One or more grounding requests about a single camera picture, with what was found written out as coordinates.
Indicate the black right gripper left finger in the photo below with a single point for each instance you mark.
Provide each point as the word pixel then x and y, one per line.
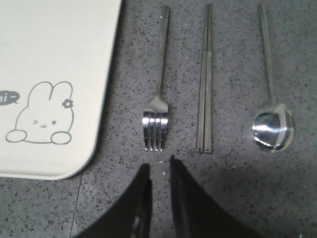
pixel 130 216

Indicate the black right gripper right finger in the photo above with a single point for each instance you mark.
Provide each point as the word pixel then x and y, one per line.
pixel 196 214

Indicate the silver chopstick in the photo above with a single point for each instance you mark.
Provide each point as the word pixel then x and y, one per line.
pixel 208 66
pixel 202 90

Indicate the silver metal fork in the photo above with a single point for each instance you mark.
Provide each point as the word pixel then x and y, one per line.
pixel 155 114

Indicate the silver metal spoon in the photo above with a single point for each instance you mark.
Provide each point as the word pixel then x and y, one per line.
pixel 273 125

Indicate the cream rabbit serving tray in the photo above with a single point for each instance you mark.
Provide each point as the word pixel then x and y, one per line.
pixel 55 57

